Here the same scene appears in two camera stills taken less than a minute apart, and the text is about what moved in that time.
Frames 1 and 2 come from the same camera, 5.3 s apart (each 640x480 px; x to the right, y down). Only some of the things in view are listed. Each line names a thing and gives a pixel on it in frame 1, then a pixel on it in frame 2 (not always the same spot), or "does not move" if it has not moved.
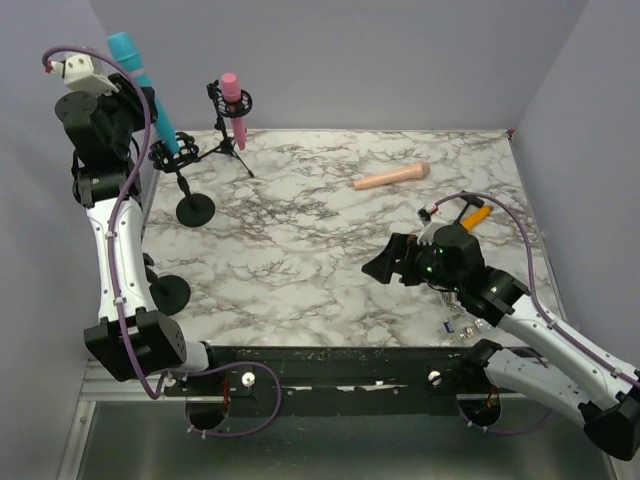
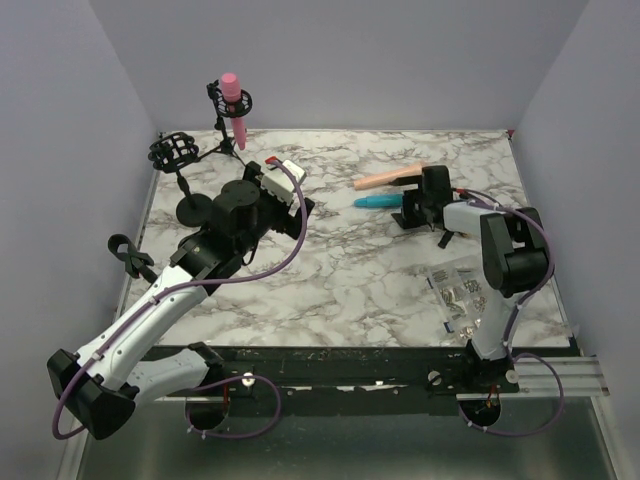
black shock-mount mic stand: x=195 y=209 does not move
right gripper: x=399 y=246 to x=409 y=218
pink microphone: x=231 y=93 does not move
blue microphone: x=122 y=46 to x=379 y=201
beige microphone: x=415 y=172 does not move
